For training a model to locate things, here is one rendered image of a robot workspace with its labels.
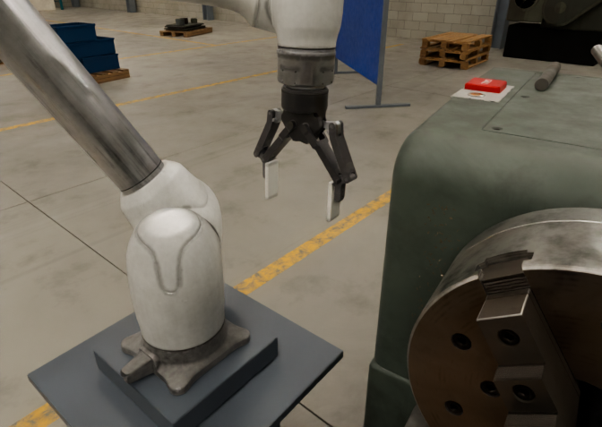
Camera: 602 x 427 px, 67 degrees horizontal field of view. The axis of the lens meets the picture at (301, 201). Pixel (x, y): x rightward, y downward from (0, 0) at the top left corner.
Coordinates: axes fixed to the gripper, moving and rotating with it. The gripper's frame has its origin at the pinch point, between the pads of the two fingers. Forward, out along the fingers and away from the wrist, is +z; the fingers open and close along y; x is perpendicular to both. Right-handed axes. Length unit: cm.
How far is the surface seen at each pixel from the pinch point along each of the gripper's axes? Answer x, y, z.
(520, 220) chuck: -11.1, 36.4, -12.3
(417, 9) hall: 1029, -424, -18
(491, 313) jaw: -24.8, 37.8, -9.4
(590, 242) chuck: -16.6, 42.9, -14.5
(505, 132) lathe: 3.5, 30.1, -17.7
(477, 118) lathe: 7.4, 25.2, -17.9
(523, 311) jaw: -24.8, 40.0, -10.8
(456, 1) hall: 1021, -333, -38
